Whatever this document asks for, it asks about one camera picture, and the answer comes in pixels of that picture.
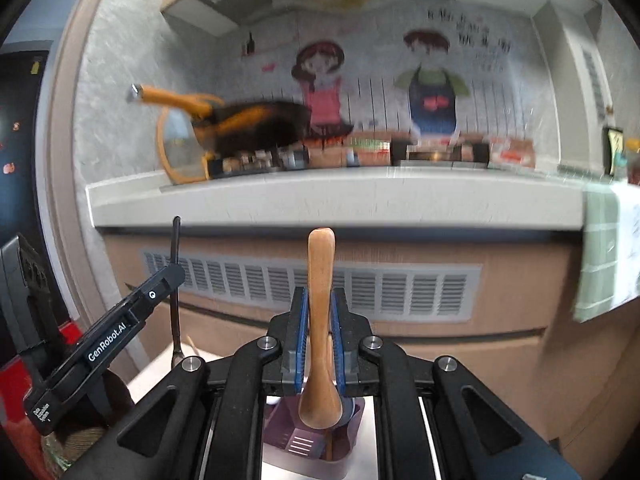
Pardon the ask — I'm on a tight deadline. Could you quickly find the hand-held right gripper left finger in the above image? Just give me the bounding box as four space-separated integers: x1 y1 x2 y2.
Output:
62 287 308 480

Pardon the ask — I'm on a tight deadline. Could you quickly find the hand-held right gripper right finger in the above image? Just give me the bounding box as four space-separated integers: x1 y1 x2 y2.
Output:
330 287 581 480

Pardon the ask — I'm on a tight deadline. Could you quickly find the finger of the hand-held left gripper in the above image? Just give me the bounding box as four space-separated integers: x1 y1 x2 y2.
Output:
122 262 187 322

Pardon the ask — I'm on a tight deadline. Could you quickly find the dark slim metal spoon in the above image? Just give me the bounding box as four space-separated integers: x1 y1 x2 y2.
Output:
171 216 187 367

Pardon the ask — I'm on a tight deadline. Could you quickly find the wooden spoon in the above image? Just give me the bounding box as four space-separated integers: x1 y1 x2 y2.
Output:
298 227 343 431

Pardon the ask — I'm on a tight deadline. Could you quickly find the maroon plastic utensil holder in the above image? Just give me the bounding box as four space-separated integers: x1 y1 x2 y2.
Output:
262 395 366 478

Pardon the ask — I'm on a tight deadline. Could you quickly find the grey vent grille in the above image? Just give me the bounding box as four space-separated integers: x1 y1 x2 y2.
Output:
142 249 483 322

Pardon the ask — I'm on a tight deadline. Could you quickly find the dark brown textured object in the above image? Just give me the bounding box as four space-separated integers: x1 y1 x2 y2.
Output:
42 375 137 478

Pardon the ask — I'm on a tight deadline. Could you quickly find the yellow-rimmed glass lid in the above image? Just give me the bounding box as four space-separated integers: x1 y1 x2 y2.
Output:
156 92 227 185

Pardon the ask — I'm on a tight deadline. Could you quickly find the grey stone kitchen counter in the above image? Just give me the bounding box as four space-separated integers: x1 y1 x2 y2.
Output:
86 165 617 233

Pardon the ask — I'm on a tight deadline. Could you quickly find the black fridge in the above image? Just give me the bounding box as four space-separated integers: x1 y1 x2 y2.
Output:
0 52 53 261

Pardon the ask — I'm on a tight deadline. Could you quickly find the green checked cloth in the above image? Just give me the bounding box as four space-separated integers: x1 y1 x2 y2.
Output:
572 180 640 323

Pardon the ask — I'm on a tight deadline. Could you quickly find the yellow-handled frying pan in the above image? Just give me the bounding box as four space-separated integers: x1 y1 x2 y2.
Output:
131 84 312 157

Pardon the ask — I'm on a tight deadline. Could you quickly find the cartoon wall poster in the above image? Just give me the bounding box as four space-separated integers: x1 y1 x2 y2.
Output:
240 5 516 142

